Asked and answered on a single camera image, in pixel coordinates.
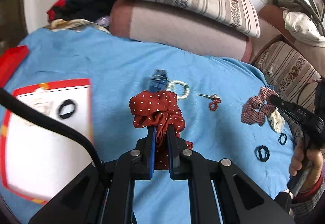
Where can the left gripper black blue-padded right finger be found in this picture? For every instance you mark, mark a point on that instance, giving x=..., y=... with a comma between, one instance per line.
x=178, y=152

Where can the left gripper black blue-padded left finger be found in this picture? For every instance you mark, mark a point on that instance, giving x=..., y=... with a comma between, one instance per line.
x=143, y=168

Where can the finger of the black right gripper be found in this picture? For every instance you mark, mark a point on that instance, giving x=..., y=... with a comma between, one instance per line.
x=310, y=124

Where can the red polka dot scrunchie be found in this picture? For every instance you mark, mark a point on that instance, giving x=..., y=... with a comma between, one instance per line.
x=158, y=109

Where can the person's right hand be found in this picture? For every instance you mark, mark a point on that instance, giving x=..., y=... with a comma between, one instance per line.
x=316, y=159

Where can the cream lace scrunchie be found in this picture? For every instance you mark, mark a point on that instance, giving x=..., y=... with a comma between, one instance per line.
x=276, y=121

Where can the red plaid scrunchie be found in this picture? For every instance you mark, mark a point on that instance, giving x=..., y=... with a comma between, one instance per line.
x=258, y=108

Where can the red bead hair pin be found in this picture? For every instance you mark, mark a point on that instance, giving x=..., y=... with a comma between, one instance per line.
x=215, y=101

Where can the striped floral side pillow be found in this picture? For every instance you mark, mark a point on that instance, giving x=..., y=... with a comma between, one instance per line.
x=293, y=77

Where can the blue blanket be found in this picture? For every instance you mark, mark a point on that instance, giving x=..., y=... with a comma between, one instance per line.
x=212, y=90

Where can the blue striped hair clip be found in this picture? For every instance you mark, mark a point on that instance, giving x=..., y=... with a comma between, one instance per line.
x=158, y=81

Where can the white cloth bundle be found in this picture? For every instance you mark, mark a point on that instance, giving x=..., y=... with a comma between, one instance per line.
x=302, y=28

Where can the red-rimmed white tray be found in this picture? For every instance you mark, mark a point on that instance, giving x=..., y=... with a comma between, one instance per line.
x=36, y=163

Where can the pink quilted pillow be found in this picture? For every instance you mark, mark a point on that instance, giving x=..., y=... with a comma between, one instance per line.
x=160, y=23

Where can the beige patterned cloth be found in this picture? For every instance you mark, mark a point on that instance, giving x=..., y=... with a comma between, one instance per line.
x=75, y=25

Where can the black and red clothes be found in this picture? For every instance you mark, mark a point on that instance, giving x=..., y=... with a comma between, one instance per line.
x=90, y=10

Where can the red box lid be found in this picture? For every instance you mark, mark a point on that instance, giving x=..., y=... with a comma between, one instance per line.
x=11, y=59

